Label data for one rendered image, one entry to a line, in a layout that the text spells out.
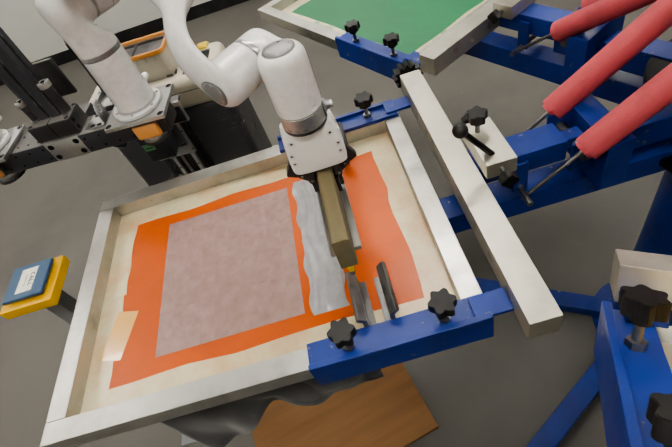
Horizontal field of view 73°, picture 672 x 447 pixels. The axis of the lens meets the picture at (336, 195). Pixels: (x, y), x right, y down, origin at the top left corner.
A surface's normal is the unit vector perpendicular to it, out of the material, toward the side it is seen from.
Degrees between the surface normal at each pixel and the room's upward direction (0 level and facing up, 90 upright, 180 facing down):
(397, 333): 0
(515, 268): 0
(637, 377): 32
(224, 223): 0
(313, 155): 93
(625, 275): 58
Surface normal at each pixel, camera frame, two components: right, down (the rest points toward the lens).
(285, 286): -0.25, -0.65
